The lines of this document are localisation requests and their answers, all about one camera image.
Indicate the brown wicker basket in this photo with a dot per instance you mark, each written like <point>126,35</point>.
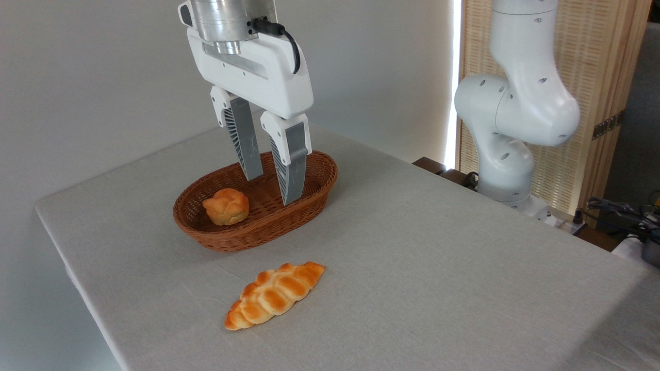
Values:
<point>258,226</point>

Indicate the light grey tablecloth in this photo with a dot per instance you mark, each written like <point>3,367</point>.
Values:
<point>412,288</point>

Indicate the long braided bread loaf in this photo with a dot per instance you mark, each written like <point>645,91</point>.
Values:
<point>273,296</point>

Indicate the bamboo screen wooden frame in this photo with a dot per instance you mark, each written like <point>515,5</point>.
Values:
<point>598,77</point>

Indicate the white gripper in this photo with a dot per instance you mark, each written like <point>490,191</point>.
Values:
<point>258,72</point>

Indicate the round golden bread roll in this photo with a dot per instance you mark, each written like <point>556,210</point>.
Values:
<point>227,206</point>

